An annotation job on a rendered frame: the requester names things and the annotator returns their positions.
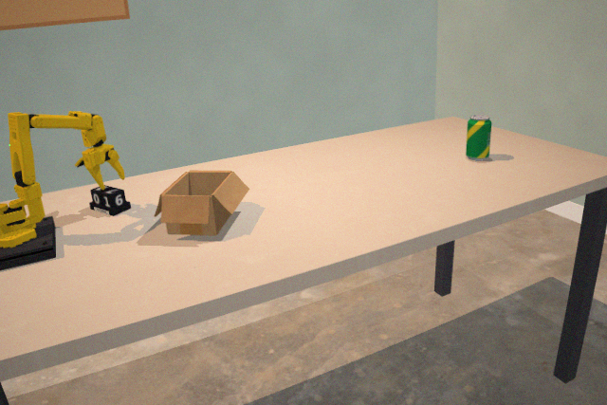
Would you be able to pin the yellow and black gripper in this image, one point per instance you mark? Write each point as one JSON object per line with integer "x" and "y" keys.
{"x": 93, "y": 157}

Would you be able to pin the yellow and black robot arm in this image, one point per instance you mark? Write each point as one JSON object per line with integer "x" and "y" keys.
{"x": 21, "y": 150}

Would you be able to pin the green drink can with yellow stripes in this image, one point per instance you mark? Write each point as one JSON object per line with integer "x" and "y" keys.
{"x": 478, "y": 137}

